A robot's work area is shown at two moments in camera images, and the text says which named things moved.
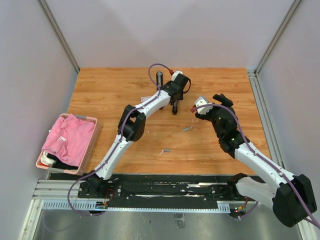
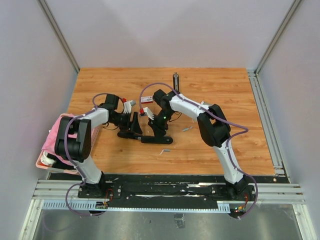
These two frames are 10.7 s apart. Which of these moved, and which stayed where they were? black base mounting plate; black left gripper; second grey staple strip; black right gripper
Moved: black left gripper; black right gripper
Stayed: black base mounting plate; second grey staple strip
